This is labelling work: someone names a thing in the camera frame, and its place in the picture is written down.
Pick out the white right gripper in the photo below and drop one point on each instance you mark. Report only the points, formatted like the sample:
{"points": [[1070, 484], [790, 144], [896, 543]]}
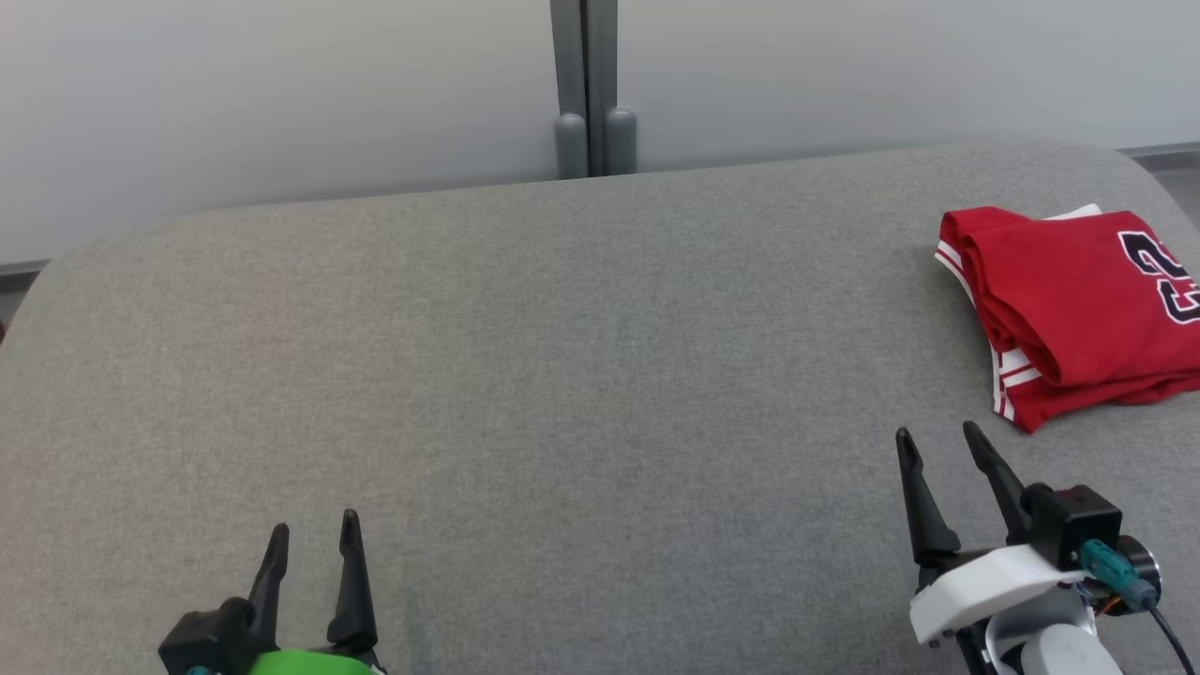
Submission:
{"points": [[984, 586]]}

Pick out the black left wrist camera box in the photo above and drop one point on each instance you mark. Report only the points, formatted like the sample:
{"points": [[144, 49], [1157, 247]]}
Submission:
{"points": [[202, 637]]}

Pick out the grey metal partition post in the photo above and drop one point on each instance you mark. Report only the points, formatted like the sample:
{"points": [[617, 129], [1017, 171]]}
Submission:
{"points": [[586, 84]]}

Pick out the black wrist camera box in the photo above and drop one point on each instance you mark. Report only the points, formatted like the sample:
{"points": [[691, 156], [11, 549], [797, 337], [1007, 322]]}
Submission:
{"points": [[202, 637], [1078, 525]]}

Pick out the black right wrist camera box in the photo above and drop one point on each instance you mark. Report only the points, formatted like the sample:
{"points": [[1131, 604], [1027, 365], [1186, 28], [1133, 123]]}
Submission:
{"points": [[1078, 525]]}

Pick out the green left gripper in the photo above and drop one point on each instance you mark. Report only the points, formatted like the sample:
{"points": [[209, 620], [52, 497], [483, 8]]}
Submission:
{"points": [[309, 662]]}

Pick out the grey fabric sofa cushion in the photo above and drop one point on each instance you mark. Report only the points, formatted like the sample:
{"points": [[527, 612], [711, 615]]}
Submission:
{"points": [[562, 394]]}

